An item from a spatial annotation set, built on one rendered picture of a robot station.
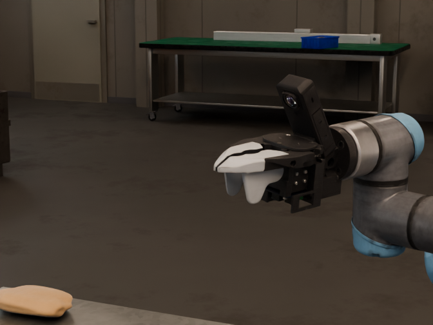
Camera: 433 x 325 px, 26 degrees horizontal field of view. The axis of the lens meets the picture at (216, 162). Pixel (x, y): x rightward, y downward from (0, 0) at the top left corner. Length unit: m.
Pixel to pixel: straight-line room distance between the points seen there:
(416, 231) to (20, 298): 0.80
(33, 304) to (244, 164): 0.75
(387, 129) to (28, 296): 0.79
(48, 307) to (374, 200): 0.68
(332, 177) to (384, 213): 0.11
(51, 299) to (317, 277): 3.63
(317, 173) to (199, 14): 10.40
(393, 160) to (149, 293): 3.80
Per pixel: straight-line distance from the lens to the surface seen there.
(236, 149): 1.12
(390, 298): 5.01
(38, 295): 1.76
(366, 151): 1.23
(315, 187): 1.17
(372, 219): 1.30
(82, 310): 1.78
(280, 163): 1.10
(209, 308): 4.78
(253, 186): 1.10
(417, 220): 1.25
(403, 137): 1.29
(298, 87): 1.13
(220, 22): 11.43
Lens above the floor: 1.67
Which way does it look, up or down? 12 degrees down
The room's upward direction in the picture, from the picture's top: straight up
